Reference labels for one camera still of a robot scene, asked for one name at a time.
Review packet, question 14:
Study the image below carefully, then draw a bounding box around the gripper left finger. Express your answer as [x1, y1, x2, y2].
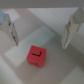
[0, 9, 19, 47]

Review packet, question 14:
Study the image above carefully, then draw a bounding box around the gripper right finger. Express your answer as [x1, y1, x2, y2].
[60, 6, 84, 50]

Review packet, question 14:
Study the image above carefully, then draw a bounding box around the white plastic box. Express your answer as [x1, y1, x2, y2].
[0, 7, 84, 84]

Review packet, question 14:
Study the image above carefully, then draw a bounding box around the pink block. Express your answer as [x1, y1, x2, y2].
[26, 45, 48, 67]

